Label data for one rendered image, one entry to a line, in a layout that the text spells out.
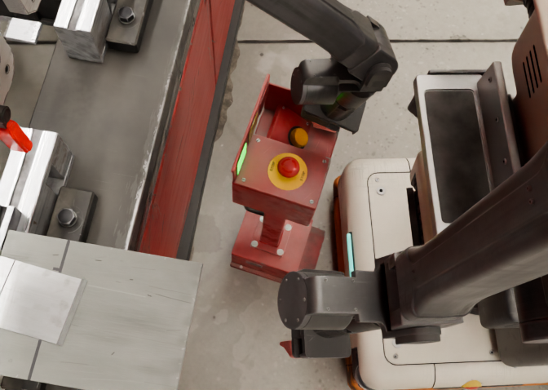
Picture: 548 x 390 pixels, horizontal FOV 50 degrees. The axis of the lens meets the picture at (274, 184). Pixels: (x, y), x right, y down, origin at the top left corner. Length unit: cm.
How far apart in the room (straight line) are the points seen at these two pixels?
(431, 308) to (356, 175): 115
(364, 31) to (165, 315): 46
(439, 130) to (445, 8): 149
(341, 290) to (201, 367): 123
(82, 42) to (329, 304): 64
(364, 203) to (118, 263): 93
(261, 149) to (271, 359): 85
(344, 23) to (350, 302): 38
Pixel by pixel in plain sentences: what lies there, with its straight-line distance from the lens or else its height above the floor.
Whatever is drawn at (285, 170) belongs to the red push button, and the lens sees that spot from 104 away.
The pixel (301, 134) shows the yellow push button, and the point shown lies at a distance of 116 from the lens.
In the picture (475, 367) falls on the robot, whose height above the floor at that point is 28.
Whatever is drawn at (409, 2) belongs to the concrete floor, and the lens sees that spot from 231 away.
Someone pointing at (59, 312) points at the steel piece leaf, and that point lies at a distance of 82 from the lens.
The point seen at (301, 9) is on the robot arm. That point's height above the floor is 117.
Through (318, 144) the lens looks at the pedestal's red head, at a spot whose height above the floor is 70.
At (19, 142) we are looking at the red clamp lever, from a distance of 69.
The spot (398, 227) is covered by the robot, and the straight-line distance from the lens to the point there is 161.
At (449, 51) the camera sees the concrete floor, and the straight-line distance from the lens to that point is 223.
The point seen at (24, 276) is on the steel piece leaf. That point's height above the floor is 100.
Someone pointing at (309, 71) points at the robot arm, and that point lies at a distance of 88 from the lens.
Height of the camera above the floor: 178
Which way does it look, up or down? 70 degrees down
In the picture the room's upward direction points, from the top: 10 degrees clockwise
